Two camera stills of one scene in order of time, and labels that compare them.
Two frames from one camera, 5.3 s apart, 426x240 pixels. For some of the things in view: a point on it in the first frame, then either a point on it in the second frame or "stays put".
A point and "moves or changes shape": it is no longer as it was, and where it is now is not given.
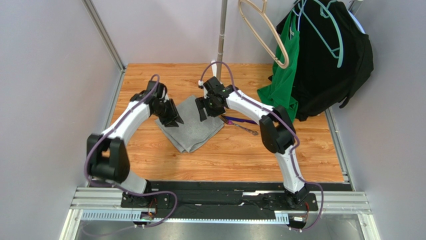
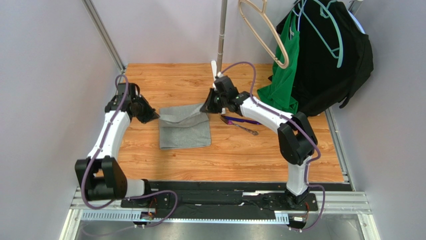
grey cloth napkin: x=190 y=134 moves or changes shape
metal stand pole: x=222 y=39 stays put
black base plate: x=183 y=201 stays put
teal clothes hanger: x=326 y=5 stays put
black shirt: x=335 y=55 stays put
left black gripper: x=174 y=114 → x=150 y=114
